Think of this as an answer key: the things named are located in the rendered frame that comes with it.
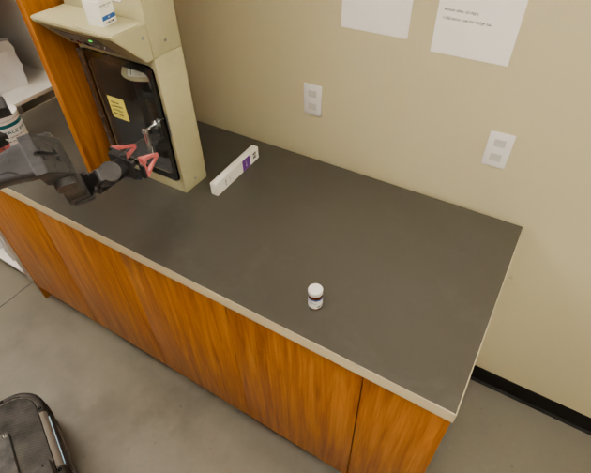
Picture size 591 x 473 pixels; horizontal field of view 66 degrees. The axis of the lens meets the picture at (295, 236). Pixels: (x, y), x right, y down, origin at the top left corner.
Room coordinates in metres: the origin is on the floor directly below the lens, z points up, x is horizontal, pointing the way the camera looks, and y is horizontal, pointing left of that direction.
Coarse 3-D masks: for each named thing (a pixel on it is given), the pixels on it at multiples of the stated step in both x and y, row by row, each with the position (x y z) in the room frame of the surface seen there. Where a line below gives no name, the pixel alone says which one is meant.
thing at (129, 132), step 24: (96, 72) 1.37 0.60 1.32; (120, 72) 1.30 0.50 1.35; (144, 72) 1.24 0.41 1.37; (120, 96) 1.32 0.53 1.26; (144, 96) 1.26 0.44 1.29; (120, 120) 1.34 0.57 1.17; (144, 120) 1.28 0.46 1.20; (120, 144) 1.37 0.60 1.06; (144, 144) 1.29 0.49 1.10; (168, 144) 1.23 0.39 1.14; (168, 168) 1.25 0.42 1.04
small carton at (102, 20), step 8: (88, 0) 1.22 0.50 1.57; (96, 0) 1.22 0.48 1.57; (104, 0) 1.23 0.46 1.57; (88, 8) 1.22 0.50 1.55; (96, 8) 1.21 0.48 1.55; (104, 8) 1.22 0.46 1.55; (112, 8) 1.24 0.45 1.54; (88, 16) 1.22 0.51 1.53; (96, 16) 1.21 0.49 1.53; (104, 16) 1.21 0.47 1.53; (112, 16) 1.24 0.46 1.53; (96, 24) 1.21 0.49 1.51; (104, 24) 1.21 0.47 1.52
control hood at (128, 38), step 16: (32, 16) 1.31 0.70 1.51; (48, 16) 1.30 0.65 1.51; (64, 16) 1.29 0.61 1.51; (80, 16) 1.29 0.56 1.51; (80, 32) 1.21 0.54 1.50; (96, 32) 1.17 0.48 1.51; (112, 32) 1.17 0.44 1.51; (128, 32) 1.18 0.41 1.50; (144, 32) 1.23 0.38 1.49; (96, 48) 1.32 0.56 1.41; (112, 48) 1.22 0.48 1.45; (128, 48) 1.17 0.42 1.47; (144, 48) 1.22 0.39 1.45
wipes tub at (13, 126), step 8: (8, 104) 1.63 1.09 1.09; (16, 112) 1.58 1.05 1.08; (0, 120) 1.52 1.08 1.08; (8, 120) 1.53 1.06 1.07; (16, 120) 1.56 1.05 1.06; (0, 128) 1.51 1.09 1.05; (8, 128) 1.53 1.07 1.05; (16, 128) 1.54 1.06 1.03; (24, 128) 1.59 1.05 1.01; (8, 136) 1.52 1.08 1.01; (16, 136) 1.53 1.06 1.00
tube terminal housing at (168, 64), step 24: (72, 0) 1.38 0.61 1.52; (144, 0) 1.25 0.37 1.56; (168, 0) 1.32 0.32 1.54; (168, 24) 1.30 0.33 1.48; (168, 48) 1.29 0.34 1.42; (168, 72) 1.27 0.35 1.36; (168, 96) 1.25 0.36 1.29; (168, 120) 1.24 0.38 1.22; (192, 120) 1.32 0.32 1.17; (192, 144) 1.30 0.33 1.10; (192, 168) 1.28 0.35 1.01
